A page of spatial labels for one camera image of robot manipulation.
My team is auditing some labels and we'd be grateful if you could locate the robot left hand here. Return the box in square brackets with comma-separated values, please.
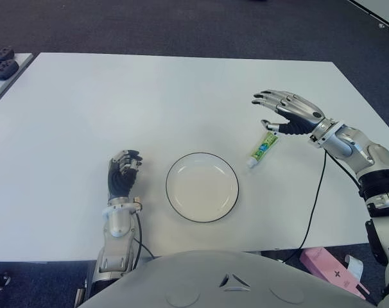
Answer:
[107, 149, 144, 200]

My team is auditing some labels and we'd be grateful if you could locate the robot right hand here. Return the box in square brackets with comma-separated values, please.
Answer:
[252, 89, 327, 135]

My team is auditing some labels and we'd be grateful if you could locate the green white toothpaste tube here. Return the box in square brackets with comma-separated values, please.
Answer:
[246, 130, 279, 169]

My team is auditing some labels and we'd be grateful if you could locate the white plate black rim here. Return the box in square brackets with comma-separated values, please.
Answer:
[166, 151, 239, 223]

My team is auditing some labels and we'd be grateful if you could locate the grey robot torso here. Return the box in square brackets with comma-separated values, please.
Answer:
[80, 250, 380, 308]

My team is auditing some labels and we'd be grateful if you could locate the grey side table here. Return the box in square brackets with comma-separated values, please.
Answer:
[0, 53, 35, 110]

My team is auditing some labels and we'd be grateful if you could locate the pink cardboard box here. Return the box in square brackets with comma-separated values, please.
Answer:
[299, 246, 372, 300]

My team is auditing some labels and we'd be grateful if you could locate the white paper strip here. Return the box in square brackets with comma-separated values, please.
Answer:
[343, 255, 364, 287]

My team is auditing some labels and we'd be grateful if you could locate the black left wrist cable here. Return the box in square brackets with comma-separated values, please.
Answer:
[132, 211, 156, 269]

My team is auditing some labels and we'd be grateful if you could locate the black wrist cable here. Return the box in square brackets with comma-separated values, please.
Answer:
[277, 150, 327, 262]
[132, 211, 156, 269]

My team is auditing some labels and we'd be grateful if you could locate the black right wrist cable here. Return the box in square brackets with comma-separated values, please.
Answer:
[277, 150, 327, 262]

